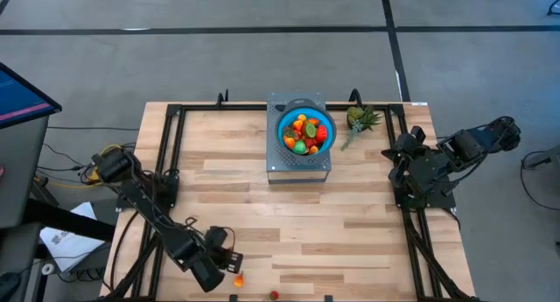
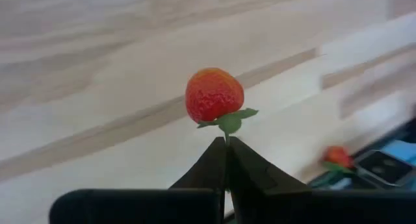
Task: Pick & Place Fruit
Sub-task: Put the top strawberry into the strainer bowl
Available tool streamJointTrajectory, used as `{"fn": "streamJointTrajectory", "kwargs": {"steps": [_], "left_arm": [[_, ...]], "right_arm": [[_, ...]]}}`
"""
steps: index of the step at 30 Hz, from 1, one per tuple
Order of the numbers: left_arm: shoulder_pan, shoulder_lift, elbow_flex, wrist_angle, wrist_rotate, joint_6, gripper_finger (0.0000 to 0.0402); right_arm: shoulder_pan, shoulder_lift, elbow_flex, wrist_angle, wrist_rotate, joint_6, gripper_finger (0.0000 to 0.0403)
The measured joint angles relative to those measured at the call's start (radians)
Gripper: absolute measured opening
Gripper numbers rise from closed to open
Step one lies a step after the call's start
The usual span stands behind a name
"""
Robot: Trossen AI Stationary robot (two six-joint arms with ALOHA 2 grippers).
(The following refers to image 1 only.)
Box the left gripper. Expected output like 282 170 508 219
174 234 244 293

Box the black desk bar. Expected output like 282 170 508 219
24 199 116 242

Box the thin black floor cable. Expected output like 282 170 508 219
519 149 560 212

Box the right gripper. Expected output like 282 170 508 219
381 137 426 189

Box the thick black cable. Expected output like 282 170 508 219
108 212 140 292

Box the potted succulent plant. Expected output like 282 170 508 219
339 104 382 152

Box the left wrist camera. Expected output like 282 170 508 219
205 226 229 250

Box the grey perforated metal stand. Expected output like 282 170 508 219
265 91 333 184

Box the yellow cable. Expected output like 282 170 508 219
50 143 124 190

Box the blue screen monitor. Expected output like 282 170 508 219
0 61 62 130

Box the blue collapsible bowl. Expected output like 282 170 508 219
275 98 337 166

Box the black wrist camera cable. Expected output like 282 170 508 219
183 216 238 251

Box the white paper sheet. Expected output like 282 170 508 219
38 200 106 273

